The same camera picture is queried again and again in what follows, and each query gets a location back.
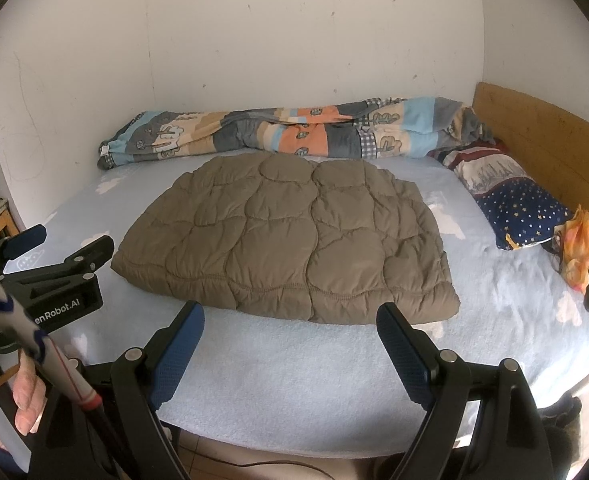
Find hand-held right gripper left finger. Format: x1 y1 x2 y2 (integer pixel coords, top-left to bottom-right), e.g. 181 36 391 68
82 300 206 480

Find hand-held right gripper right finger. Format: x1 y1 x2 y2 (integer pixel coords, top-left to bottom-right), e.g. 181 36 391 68
376 302 548 480

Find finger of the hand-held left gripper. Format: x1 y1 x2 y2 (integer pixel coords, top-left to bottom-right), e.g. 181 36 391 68
0 225 48 263
4 235 115 286

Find olive quilted puffer jacket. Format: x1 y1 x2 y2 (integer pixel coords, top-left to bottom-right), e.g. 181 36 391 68
110 152 461 325

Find person's left hand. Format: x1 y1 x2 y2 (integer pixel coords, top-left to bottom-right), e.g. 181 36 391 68
0 350 51 463

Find light blue cloud blanket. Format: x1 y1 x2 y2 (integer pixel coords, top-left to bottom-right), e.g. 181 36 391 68
4 150 589 461

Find star and stripe print pillow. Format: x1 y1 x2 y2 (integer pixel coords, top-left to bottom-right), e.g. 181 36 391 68
427 140 573 251

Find orange crumpled cloth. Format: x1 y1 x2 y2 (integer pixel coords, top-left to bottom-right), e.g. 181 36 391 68
557 204 589 293

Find patchwork cartoon print quilt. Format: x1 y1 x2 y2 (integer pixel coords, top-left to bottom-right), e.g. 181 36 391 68
97 96 495 171

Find wooden headboard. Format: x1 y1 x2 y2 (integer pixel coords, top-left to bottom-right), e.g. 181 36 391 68
472 81 589 241

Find thin black cable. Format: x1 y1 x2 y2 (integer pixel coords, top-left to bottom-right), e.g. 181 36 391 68
184 452 375 480

